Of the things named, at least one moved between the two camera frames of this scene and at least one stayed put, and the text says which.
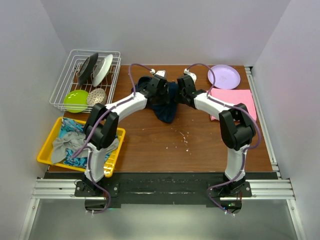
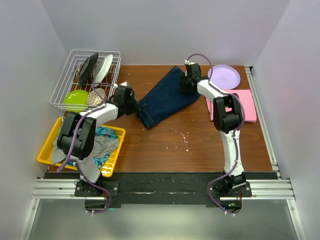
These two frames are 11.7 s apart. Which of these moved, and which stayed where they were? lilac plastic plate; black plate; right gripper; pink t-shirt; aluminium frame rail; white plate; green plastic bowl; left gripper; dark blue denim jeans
Moved: dark blue denim jeans; left gripper; right gripper
Stayed: white plate; black plate; aluminium frame rail; lilac plastic plate; pink t-shirt; green plastic bowl
